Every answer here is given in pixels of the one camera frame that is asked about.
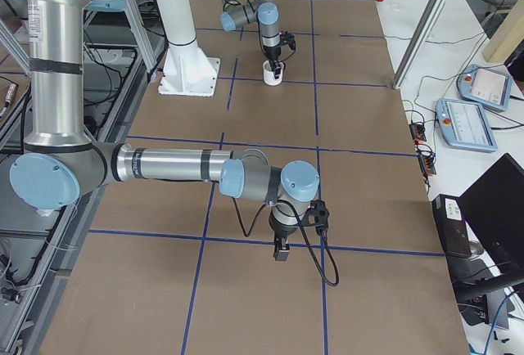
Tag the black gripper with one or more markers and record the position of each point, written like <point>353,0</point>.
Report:
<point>273,53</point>
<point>283,231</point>

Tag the white smiley face mug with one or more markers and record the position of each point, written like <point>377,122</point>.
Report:
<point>268,76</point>

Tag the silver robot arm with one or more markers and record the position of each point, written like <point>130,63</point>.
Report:
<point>61,162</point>
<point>237,14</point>

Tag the orange black hub far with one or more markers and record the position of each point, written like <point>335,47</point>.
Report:
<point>417,131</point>

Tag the orange black hub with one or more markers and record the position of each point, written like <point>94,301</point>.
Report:
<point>417,131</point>
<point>426,160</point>

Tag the orange black hub near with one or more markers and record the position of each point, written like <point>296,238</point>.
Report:
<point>426,160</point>

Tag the near blue teach pendant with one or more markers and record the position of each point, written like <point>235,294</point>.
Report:
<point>463,125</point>

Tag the blue teach pendant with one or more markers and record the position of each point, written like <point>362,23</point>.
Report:
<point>463,125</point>
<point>487,86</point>

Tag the black laptop computer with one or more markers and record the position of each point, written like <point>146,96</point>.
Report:
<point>492,207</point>

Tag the far blue teach pendant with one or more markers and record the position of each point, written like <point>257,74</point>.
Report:
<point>487,86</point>

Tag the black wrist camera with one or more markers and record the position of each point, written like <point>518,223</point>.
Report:
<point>287,39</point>
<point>316,215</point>

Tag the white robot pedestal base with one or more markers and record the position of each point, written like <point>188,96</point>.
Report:
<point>187,70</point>

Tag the aluminium frame post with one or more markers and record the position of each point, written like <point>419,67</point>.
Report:
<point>427,21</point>

